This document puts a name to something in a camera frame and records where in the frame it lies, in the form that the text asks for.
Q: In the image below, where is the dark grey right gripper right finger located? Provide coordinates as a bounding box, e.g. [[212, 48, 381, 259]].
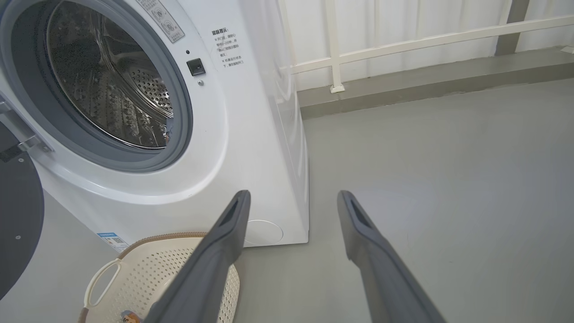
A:
[[338, 190, 447, 323]]

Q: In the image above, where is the white front-load washing machine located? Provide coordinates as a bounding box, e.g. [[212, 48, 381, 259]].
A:
[[0, 0, 310, 247]]

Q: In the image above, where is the dark round glass washer door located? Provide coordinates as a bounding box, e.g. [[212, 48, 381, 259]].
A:
[[0, 121, 44, 300]]

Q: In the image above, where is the white metal railing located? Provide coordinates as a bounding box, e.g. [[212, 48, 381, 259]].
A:
[[278, 0, 574, 94]]

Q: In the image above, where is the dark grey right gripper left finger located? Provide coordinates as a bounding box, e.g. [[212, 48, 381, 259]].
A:
[[143, 190, 252, 323]]

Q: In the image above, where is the cream perforated laundry basket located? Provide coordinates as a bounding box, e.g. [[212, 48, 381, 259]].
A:
[[78, 232, 240, 323]]

